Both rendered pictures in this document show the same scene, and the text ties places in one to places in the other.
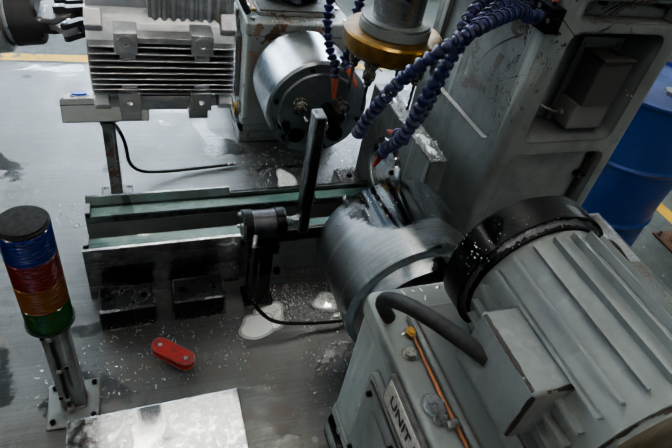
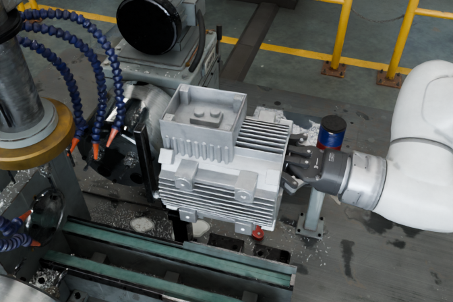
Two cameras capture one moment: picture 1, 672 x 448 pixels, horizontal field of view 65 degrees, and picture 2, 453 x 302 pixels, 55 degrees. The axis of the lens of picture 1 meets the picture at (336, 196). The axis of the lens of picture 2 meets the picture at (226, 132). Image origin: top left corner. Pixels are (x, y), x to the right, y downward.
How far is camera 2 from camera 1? 134 cm
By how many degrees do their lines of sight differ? 90
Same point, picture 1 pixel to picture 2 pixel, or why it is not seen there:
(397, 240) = (149, 98)
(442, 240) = (130, 86)
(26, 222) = (331, 121)
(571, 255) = not seen: outside the picture
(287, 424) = not seen: hidden behind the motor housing
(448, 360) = (185, 50)
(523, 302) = (179, 1)
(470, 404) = (191, 41)
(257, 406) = not seen: hidden behind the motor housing
